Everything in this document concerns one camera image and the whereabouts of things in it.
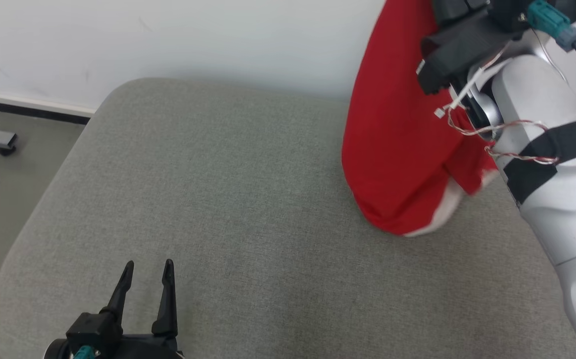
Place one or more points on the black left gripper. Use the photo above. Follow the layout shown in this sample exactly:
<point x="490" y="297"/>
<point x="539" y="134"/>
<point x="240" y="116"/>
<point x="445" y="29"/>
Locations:
<point x="143" y="349"/>

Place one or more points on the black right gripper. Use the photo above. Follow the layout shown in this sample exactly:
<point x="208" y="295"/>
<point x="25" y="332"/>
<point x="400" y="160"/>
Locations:
<point x="462" y="45"/>

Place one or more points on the red Bulls 23 jersey shirt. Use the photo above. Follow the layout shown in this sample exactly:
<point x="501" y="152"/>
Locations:
<point x="397" y="149"/>

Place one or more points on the grey fabric sofa seat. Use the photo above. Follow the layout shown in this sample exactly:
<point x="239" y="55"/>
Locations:
<point x="243" y="199"/>

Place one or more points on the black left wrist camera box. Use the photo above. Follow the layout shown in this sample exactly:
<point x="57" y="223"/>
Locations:
<point x="93" y="326"/>

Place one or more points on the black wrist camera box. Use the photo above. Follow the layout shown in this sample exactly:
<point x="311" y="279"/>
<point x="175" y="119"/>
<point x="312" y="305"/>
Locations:
<point x="574" y="7"/>
<point x="93" y="326"/>

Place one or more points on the teal left camera connector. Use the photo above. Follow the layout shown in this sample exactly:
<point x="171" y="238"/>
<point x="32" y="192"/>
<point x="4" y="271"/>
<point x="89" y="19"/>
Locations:
<point x="82" y="353"/>

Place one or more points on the teal camera connector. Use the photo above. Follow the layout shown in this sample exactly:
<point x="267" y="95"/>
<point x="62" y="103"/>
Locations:
<point x="552" y="22"/>
<point x="82" y="353"/>

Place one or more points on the teal right camera connector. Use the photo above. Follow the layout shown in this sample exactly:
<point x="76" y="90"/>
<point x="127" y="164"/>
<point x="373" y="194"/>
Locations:
<point x="552" y="22"/>

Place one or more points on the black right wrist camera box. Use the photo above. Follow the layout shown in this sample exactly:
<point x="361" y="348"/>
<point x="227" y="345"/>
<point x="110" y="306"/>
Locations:
<point x="574" y="7"/>

